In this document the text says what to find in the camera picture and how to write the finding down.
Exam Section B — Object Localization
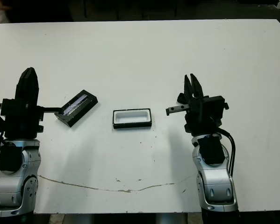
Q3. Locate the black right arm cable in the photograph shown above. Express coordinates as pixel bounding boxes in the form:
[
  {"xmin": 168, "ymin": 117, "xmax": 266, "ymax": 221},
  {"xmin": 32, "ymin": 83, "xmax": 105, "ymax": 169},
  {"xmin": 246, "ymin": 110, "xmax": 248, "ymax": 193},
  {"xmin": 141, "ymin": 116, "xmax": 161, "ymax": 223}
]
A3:
[{"xmin": 220, "ymin": 128, "xmax": 236, "ymax": 178}]

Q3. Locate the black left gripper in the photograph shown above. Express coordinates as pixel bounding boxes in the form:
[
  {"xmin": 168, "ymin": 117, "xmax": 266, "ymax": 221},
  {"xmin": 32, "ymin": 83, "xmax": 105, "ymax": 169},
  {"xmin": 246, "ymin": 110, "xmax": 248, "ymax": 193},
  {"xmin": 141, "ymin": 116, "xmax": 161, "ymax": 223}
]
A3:
[{"xmin": 0, "ymin": 67, "xmax": 61, "ymax": 140}]

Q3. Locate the silver grey cylindrical leg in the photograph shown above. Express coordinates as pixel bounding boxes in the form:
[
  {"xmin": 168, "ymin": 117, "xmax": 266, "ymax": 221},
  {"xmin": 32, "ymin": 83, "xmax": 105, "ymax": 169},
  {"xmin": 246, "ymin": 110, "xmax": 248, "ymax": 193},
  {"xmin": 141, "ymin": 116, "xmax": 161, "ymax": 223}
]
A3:
[{"xmin": 157, "ymin": 213, "xmax": 188, "ymax": 224}]

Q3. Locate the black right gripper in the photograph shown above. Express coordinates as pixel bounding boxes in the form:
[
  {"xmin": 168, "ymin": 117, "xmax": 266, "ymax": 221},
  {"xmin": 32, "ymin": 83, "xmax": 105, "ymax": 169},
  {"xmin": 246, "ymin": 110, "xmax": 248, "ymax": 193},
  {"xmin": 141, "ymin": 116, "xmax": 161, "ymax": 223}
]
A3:
[{"xmin": 165, "ymin": 73, "xmax": 223, "ymax": 138}]

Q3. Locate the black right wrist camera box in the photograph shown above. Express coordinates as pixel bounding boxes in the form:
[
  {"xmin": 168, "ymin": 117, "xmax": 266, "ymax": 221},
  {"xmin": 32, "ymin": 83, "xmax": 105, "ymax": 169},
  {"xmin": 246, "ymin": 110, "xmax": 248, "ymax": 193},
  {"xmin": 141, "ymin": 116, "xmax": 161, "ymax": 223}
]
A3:
[{"xmin": 201, "ymin": 95, "xmax": 230, "ymax": 120}]

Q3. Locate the black box base white insert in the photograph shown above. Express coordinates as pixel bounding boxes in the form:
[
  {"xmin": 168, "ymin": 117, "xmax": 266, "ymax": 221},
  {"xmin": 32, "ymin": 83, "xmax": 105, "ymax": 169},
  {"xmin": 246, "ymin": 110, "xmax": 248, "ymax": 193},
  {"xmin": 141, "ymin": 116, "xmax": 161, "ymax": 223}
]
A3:
[{"xmin": 112, "ymin": 107, "xmax": 152, "ymax": 130}]

